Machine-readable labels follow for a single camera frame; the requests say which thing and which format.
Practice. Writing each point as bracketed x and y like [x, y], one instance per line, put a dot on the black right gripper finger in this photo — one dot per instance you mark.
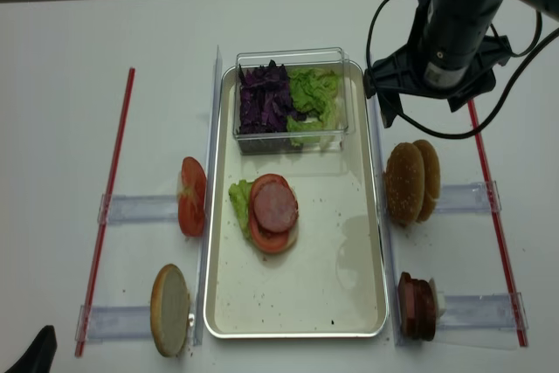
[390, 107]

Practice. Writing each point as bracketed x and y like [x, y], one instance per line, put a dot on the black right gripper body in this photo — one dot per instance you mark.
[399, 74]

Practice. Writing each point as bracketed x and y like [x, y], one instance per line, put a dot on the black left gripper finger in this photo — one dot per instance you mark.
[39, 356]

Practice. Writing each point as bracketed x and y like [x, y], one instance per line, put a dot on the meat patty slice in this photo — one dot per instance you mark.
[275, 207]
[427, 312]
[407, 307]

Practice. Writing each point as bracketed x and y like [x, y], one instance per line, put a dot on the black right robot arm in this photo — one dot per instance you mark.
[448, 55]

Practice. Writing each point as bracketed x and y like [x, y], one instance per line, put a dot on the green lettuce in container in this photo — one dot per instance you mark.
[313, 92]

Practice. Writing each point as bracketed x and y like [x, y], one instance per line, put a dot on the lettuce leaf on tray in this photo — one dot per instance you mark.
[239, 194]

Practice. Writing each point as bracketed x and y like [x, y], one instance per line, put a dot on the tomato slice on bun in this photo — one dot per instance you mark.
[266, 241]

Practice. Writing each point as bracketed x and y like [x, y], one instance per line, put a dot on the upright tomato slice left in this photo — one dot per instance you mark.
[191, 198]

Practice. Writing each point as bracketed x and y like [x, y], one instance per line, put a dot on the front sesame bun top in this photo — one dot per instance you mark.
[404, 179]

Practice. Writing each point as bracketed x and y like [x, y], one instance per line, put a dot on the rear bun half right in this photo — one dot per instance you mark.
[432, 184]

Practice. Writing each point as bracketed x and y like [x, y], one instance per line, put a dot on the lower left clear holder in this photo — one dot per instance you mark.
[104, 323]

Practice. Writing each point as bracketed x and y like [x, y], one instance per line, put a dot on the clear holder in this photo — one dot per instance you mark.
[123, 209]
[490, 311]
[104, 323]
[469, 198]

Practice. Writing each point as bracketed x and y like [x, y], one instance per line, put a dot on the clear plastic salad container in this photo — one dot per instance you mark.
[331, 59]

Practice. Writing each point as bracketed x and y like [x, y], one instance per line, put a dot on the upper right clear holder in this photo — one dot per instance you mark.
[469, 198]

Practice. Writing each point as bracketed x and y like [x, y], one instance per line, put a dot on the shredded purple cabbage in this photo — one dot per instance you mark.
[265, 99]

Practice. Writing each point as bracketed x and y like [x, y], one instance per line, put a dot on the upright bun half left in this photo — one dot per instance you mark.
[169, 311]

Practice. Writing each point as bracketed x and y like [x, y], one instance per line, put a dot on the bottom bun on tray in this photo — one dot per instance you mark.
[293, 235]

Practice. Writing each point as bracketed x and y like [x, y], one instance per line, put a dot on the cream metal tray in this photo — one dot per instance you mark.
[330, 282]

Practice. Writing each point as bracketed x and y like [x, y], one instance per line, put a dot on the upper left clear holder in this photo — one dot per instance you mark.
[123, 209]

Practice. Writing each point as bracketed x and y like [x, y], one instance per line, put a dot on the white plastic stopper block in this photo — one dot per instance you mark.
[438, 298]

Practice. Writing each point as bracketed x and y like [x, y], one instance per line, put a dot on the lower right clear holder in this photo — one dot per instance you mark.
[490, 311]

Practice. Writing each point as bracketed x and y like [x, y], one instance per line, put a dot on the left red rail strip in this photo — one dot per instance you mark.
[88, 304]

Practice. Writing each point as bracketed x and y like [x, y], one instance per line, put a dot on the red rail strip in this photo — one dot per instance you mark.
[88, 304]
[502, 245]

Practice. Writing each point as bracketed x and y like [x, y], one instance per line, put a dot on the right red rail strip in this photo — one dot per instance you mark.
[502, 245]

